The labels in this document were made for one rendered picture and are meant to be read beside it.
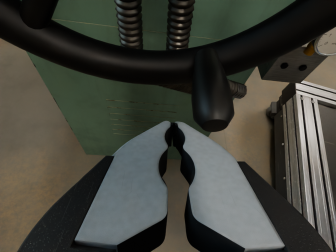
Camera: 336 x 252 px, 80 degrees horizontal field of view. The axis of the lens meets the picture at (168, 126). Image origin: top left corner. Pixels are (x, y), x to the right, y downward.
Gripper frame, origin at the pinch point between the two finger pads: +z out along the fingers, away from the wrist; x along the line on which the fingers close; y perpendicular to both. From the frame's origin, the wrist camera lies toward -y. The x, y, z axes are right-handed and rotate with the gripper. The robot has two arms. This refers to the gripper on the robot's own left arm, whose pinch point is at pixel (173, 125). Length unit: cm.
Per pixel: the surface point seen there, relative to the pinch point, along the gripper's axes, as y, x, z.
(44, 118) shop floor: 39, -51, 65
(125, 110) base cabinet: 18.2, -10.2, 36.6
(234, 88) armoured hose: 3.9, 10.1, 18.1
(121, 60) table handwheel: -2.6, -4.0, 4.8
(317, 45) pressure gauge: -2.7, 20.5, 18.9
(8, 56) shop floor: 21, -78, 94
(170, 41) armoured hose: -3.2, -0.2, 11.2
